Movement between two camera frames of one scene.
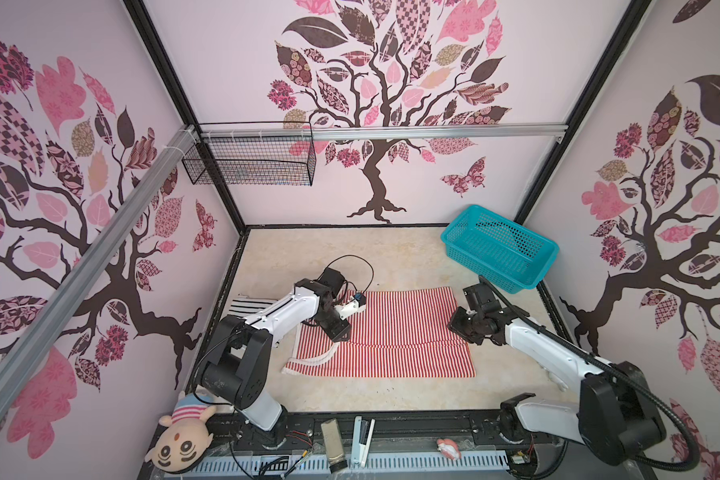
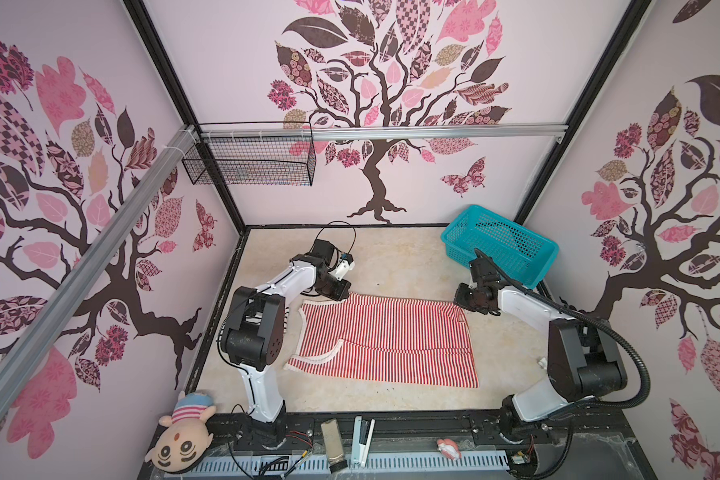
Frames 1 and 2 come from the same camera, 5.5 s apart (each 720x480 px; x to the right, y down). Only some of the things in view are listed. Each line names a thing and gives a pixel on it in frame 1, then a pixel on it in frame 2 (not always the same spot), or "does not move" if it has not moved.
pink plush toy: (186, 435) does not move
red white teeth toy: (449, 448) does not move
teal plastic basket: (499, 249) does not move
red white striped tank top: (403, 333) does not move
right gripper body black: (465, 324) → (467, 297)
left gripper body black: (331, 323) → (331, 288)
